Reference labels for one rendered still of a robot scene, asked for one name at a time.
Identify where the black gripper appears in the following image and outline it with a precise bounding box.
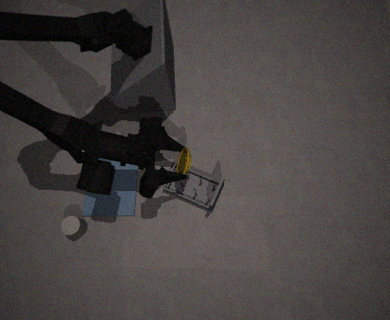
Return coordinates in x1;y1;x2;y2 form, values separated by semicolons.
117;117;188;198

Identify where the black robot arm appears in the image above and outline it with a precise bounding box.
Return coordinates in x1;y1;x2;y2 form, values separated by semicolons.
0;8;164;195

